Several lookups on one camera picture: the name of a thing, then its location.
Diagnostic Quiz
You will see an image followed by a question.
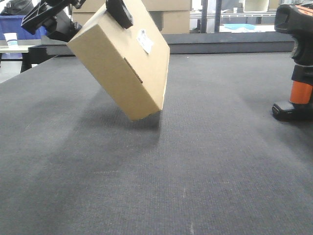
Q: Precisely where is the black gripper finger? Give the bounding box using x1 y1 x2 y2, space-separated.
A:
106 0 134 29
21 0 64 34

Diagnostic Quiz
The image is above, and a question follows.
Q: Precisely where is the orange black barcode scanner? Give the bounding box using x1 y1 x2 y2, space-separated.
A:
272 1 313 121

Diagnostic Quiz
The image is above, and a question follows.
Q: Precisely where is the white paper cup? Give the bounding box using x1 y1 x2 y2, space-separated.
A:
4 32 18 47

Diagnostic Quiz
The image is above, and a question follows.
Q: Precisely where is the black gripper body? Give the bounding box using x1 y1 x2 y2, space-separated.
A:
43 0 85 42

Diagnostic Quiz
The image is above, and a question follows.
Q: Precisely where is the blue plastic bin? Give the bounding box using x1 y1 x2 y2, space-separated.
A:
0 16 47 46

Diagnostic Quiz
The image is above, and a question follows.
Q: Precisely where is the light blue tray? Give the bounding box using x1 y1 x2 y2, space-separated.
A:
220 23 263 33

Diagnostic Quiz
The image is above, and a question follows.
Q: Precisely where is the small cardboard package box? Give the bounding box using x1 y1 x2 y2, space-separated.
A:
67 0 170 121

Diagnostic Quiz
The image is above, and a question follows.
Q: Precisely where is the large Ecoflow cardboard box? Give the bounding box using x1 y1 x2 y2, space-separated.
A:
72 0 191 34

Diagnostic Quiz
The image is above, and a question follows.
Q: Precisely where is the white barcode label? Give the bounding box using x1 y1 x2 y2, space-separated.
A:
136 29 154 54

